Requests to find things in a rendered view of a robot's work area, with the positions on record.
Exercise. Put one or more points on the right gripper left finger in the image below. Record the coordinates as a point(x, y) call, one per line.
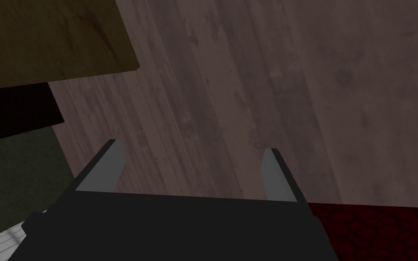
point(102, 172)

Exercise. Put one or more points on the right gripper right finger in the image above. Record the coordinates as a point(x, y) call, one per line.
point(277, 177)

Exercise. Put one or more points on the dark red patterned rug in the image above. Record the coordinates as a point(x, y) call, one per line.
point(383, 233)

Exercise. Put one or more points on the brown wooden table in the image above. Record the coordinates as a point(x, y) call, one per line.
point(45, 40)

